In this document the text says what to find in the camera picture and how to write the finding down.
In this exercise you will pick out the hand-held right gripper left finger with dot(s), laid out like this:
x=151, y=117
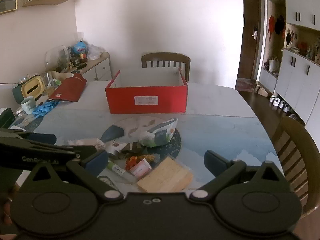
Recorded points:
x=96, y=163

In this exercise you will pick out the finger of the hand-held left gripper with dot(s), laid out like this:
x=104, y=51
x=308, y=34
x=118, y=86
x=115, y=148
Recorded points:
x=82, y=151
x=42, y=138

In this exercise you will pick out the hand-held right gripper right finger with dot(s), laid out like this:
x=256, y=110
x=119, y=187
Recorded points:
x=214, y=162

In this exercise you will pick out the green white tube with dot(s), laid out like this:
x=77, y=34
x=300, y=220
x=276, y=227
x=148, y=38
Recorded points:
x=116, y=168

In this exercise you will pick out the red yellow wrapper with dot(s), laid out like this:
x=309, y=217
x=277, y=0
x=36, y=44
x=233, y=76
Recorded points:
x=131, y=163

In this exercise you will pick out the pink white small box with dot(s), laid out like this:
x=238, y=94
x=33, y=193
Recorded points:
x=140, y=168

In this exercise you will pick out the wooden block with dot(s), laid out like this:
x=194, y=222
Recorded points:
x=167, y=177

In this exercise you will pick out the red cardboard box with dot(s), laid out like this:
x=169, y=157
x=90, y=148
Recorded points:
x=147, y=100

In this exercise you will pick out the person's left hand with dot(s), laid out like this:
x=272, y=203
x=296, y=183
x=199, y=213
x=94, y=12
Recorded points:
x=5, y=207

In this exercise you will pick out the blue gloves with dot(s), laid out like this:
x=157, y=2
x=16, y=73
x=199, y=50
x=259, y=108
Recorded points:
x=45, y=108

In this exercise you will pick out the pale green mug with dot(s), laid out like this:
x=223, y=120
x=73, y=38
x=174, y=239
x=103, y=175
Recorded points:
x=28, y=105

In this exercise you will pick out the camouflage pouch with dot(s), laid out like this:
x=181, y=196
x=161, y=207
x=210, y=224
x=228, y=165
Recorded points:
x=133, y=148

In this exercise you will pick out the dark green box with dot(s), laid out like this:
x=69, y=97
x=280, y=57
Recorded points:
x=6, y=117

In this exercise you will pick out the green cream tissue box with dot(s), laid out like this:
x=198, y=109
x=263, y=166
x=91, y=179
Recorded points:
x=30, y=88

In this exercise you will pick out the orange snack wrapper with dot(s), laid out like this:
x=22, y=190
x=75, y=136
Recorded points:
x=151, y=158

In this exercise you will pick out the clear glass jar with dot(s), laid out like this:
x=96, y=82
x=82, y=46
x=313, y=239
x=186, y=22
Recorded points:
x=50, y=82

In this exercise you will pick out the red paper bag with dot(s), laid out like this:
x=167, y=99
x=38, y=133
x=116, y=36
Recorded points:
x=70, y=87

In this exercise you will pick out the white green snack bag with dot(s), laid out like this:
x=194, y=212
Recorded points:
x=160, y=135

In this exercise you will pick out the wooden chair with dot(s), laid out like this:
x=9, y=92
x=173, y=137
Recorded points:
x=292, y=150
x=165, y=59

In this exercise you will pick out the glass vase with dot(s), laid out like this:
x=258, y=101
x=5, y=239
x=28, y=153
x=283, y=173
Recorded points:
x=57, y=58

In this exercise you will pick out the patterned doormat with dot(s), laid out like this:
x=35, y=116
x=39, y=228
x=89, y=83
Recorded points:
x=245, y=84

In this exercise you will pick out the white sideboard cabinet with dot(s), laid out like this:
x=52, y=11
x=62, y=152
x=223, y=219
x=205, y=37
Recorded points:
x=100, y=68

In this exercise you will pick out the beige slipper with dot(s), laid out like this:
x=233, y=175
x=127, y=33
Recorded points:
x=261, y=91

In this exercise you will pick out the white shoe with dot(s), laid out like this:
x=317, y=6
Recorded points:
x=282, y=104
x=286, y=108
x=277, y=102
x=272, y=99

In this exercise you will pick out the dark bottle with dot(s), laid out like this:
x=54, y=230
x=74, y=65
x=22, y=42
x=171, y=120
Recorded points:
x=82, y=57

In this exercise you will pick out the blue round toy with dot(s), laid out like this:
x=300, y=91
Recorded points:
x=78, y=48

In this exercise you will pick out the clear plastic bag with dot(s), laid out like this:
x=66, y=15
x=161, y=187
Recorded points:
x=94, y=52

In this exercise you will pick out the brown door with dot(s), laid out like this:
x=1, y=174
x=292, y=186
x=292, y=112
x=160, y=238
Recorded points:
x=247, y=55

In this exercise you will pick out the cream tote bag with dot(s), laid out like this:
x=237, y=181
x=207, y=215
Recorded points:
x=274, y=64

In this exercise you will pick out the white wardrobe cabinet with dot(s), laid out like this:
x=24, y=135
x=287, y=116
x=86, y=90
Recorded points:
x=300, y=80

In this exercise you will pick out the silver door lock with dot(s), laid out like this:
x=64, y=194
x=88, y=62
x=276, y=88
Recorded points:
x=254, y=32

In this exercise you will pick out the red hanging garment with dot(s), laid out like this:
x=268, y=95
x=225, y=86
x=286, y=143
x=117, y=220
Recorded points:
x=270, y=26

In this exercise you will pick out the row of shelf ornaments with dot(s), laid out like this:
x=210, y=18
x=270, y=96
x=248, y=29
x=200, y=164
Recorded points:
x=303, y=45

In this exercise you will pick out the wooden wall shelf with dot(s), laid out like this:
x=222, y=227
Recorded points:
x=45, y=2

